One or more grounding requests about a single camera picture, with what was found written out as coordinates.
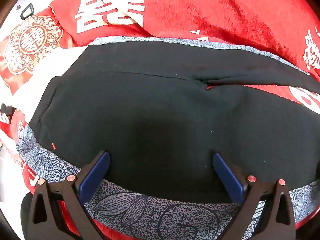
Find black rectangular ring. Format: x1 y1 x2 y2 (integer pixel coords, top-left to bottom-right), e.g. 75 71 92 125
20 3 36 20

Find white cloth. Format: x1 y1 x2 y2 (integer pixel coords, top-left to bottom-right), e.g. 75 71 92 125
7 46 87 123

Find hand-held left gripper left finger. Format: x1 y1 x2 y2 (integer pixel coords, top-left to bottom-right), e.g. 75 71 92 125
26 151 111 240

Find black pants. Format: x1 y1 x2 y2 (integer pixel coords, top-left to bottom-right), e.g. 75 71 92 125
29 41 320 203

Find red blanket with white characters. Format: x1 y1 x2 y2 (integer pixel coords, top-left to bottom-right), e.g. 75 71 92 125
10 0 320 240

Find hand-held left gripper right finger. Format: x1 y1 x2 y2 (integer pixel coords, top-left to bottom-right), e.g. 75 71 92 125
212 152 297 240

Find blue-grey leaf patterned cloth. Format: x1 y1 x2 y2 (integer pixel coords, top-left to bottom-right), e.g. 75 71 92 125
16 36 320 240

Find red pillow with gold emblem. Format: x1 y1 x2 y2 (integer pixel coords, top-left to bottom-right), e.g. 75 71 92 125
0 7 73 96

